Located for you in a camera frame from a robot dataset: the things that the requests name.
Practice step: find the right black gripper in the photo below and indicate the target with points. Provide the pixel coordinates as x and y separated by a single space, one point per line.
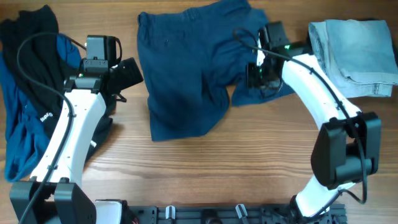
257 76

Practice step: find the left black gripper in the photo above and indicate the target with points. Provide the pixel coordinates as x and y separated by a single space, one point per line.
125 76

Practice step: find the navy blue shorts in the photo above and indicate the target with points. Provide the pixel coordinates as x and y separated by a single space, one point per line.
194 65

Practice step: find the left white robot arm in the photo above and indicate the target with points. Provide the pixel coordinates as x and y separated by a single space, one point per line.
53 193

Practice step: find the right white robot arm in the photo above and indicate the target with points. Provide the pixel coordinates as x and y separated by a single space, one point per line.
346 151

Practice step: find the folded light blue jeans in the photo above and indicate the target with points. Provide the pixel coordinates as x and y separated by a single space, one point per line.
357 56

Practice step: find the black garment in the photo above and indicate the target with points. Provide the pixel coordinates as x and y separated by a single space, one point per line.
31 44

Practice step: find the teal blue garment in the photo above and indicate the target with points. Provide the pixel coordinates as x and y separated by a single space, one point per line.
25 134

